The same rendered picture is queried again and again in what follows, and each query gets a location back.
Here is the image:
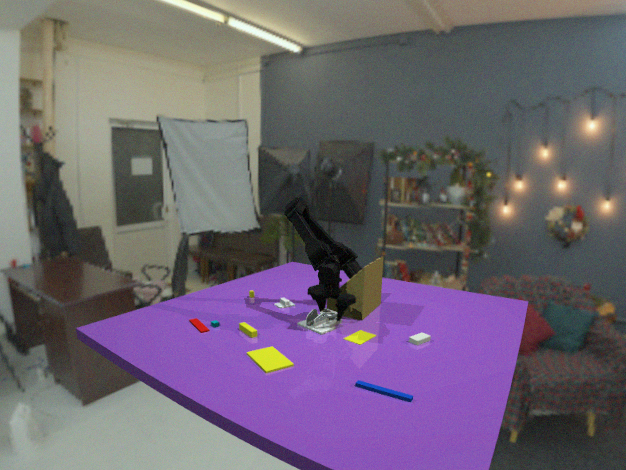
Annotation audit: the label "blue long thin bar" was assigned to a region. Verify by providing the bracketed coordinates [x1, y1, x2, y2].
[355, 381, 413, 402]

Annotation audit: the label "red flat bar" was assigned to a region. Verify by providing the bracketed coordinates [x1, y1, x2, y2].
[189, 319, 210, 333]

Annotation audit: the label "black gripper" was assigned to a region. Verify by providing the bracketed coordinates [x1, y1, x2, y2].
[308, 277, 356, 321]

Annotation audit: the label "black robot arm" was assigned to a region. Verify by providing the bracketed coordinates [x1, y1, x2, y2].
[284, 197, 362, 301]

